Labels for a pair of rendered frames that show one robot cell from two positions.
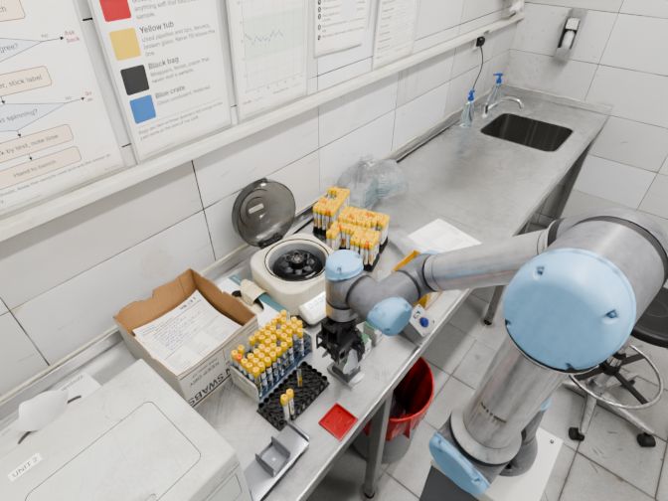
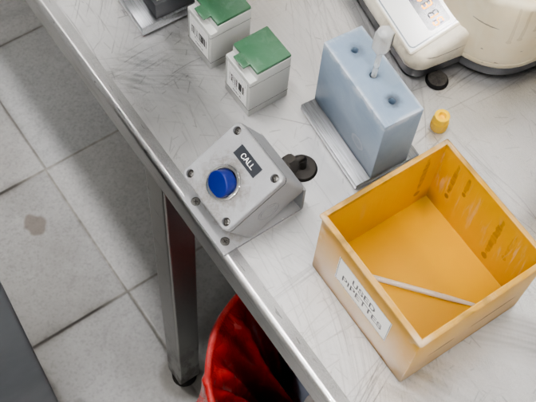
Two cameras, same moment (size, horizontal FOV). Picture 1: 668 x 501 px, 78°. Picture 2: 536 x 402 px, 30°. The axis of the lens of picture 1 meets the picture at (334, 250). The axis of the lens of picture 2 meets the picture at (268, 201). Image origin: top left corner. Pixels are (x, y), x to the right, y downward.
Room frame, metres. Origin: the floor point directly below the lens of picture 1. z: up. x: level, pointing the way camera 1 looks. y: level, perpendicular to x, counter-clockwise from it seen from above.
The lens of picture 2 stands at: (0.87, -0.64, 1.69)
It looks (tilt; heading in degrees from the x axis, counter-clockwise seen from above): 63 degrees down; 100
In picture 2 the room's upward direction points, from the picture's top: 6 degrees clockwise
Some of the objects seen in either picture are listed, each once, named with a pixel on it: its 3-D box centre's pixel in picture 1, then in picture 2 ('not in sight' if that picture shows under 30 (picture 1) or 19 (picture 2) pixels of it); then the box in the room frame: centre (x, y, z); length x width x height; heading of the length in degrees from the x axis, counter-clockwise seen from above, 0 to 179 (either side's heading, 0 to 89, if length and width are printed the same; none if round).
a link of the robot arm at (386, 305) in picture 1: (385, 301); not in sight; (0.56, -0.10, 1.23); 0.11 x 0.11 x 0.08; 42
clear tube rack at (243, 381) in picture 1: (272, 358); not in sight; (0.66, 0.16, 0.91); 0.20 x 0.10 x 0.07; 141
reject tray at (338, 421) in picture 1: (338, 420); not in sight; (0.51, -0.01, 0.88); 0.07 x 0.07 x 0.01; 51
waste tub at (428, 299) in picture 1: (418, 280); (423, 262); (0.94, -0.27, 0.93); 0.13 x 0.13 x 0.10; 50
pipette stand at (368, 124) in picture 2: not in sight; (365, 106); (0.86, -0.13, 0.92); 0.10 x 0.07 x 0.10; 136
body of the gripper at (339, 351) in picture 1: (339, 330); not in sight; (0.62, -0.01, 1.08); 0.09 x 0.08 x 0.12; 139
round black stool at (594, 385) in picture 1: (610, 355); not in sight; (1.11, -1.21, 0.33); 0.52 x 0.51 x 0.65; 164
